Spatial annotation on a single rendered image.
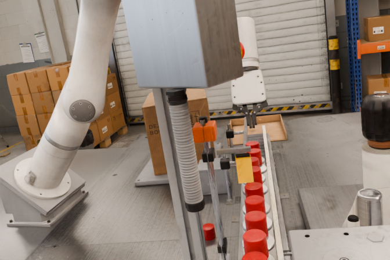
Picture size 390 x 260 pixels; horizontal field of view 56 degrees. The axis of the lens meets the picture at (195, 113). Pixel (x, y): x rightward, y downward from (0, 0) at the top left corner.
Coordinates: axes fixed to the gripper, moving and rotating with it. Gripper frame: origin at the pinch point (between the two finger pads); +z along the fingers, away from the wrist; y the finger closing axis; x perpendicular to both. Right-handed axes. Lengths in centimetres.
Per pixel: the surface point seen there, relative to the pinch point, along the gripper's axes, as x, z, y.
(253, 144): -22.8, 7.1, 0.5
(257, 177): -37.5, 13.8, 0.9
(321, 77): 380, -75, 85
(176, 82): -55, -3, -10
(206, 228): -14.5, 27.7, -14.3
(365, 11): 354, -145, 142
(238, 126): 80, -4, -9
